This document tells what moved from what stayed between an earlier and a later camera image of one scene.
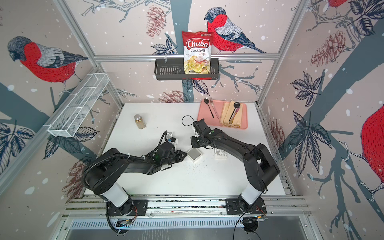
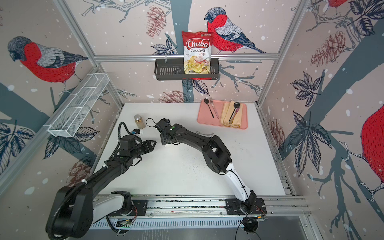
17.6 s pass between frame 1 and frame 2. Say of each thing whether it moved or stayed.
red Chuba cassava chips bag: stayed
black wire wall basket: stayed
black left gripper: moved
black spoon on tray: stayed
